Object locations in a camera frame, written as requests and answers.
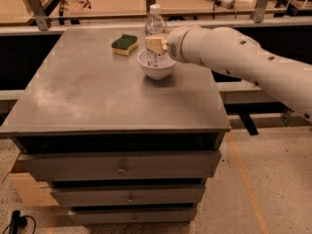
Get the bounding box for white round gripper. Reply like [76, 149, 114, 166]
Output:
[145, 26, 202, 63]

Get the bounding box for clear plastic water bottle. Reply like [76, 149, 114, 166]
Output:
[145, 4, 167, 67]

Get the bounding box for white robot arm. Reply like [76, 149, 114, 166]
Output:
[145, 26, 312, 121]

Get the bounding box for white bowl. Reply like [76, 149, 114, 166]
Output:
[137, 49, 176, 80]

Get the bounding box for small clear pump bottle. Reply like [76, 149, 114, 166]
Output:
[241, 80, 255, 89]

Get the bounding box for green yellow sponge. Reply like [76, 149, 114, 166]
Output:
[111, 34, 138, 56]

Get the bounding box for wooden workbench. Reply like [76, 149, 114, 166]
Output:
[48, 0, 291, 20]

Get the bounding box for grey drawer cabinet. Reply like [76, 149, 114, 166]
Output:
[1, 29, 230, 212]

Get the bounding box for top grey drawer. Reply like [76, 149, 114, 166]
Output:
[18, 150, 220, 181]

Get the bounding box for grey drawer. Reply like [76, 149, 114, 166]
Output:
[18, 150, 220, 181]
[68, 207, 197, 225]
[51, 184, 205, 208]

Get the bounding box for middle grey drawer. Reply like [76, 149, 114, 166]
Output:
[51, 184, 205, 208]

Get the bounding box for bottom grey drawer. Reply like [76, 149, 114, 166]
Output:
[68, 207, 197, 225]

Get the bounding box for metal guard rail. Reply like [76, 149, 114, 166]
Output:
[0, 0, 312, 37]

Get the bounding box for black power cable plug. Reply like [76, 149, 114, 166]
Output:
[1, 211, 37, 234]

